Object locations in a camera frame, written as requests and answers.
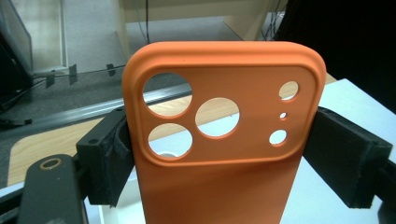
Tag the aluminium floor rail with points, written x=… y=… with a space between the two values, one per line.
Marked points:
x=77 y=109

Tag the orange phone case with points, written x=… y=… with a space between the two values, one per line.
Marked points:
x=218 y=193

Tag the light wooden shelf unit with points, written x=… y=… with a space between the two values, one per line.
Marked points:
x=193 y=9

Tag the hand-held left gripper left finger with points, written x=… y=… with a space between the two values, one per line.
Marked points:
x=102 y=161

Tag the black cabinet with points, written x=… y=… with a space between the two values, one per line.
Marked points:
x=12 y=71

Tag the wooden table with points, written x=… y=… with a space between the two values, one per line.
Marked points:
x=46 y=146

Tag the white board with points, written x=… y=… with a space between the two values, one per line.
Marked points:
x=351 y=102

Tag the black floor clip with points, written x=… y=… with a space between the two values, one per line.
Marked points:
x=111 y=70
x=50 y=81
x=73 y=74

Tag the black curtain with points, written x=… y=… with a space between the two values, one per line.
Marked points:
x=342 y=46

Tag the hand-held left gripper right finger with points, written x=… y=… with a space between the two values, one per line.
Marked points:
x=342 y=155

